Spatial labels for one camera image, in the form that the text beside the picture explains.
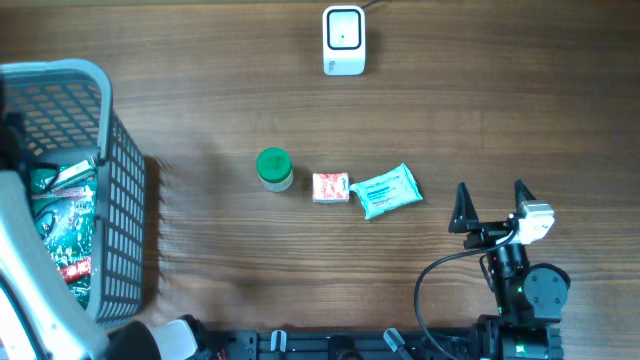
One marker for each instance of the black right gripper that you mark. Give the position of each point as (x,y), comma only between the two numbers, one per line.
(465,213)

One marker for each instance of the teal wet wipes pack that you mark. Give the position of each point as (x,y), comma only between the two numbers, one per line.
(387,192)

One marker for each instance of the orange tissue pack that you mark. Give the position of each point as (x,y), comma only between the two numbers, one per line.
(330,188)

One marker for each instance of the green lid peanut butter jar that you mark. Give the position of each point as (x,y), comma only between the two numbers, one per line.
(275,169)

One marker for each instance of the red candy bar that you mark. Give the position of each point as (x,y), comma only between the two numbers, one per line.
(76,271)

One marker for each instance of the green snack bag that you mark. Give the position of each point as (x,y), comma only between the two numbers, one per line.
(65,221)

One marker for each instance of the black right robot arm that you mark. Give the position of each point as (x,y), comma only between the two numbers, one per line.
(529,297)

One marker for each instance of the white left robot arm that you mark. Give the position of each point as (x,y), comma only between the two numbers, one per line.
(40,318)

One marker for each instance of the white barcode scanner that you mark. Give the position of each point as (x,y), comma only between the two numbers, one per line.
(344,40)

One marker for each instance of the green white small packet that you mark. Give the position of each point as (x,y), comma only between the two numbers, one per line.
(71,174)

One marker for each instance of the grey plastic shopping basket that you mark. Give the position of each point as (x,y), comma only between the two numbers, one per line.
(69,117)

